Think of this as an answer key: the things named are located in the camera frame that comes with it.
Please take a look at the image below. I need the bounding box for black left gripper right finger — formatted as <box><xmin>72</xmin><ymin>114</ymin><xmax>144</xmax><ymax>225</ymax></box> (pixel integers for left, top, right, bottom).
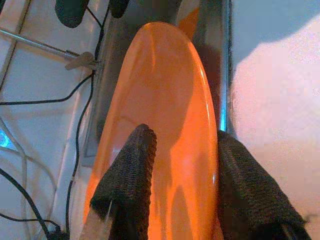
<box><xmin>217</xmin><ymin>129</ymin><xmax>313</xmax><ymax>240</ymax></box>

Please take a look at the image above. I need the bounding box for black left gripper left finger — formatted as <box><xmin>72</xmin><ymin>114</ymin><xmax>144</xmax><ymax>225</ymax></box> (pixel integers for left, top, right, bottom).
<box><xmin>89</xmin><ymin>123</ymin><xmax>158</xmax><ymax>240</ymax></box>

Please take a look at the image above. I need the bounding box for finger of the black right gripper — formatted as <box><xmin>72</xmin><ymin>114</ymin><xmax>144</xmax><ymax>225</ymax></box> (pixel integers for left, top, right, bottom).
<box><xmin>109</xmin><ymin>0</ymin><xmax>131</xmax><ymax>19</ymax></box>
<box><xmin>54</xmin><ymin>0</ymin><xmax>89</xmax><ymax>29</ymax></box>

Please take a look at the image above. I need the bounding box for orange plastic plate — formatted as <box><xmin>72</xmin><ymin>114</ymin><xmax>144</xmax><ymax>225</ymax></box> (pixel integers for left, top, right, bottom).
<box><xmin>81</xmin><ymin>21</ymin><xmax>221</xmax><ymax>240</ymax></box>

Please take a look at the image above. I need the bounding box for metal faucet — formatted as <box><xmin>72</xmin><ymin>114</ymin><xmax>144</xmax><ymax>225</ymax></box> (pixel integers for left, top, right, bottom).
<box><xmin>0</xmin><ymin>27</ymin><xmax>99</xmax><ymax>71</ymax></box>

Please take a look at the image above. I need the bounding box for small black power adapter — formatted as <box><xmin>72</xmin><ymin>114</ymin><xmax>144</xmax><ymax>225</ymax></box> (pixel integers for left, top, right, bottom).
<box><xmin>46</xmin><ymin>231</ymin><xmax>72</xmax><ymax>240</ymax></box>

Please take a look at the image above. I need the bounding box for stainless steel sink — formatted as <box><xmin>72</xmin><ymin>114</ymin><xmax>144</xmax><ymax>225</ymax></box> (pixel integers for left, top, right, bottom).
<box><xmin>83</xmin><ymin>0</ymin><xmax>235</xmax><ymax>166</ymax></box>

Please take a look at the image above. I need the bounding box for black wall cable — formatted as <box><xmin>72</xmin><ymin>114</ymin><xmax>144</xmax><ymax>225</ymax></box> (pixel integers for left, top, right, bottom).
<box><xmin>0</xmin><ymin>71</ymin><xmax>95</xmax><ymax>106</ymax></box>
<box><xmin>84</xmin><ymin>4</ymin><xmax>111</xmax><ymax>63</ymax></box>

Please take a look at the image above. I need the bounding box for black power cable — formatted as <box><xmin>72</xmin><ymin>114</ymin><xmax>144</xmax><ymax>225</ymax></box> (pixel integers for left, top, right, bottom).
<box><xmin>65</xmin><ymin>71</ymin><xmax>96</xmax><ymax>236</ymax></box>

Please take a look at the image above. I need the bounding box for thick black cable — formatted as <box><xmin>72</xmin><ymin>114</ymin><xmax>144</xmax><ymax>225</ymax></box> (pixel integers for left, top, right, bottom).
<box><xmin>0</xmin><ymin>167</ymin><xmax>55</xmax><ymax>240</ymax></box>

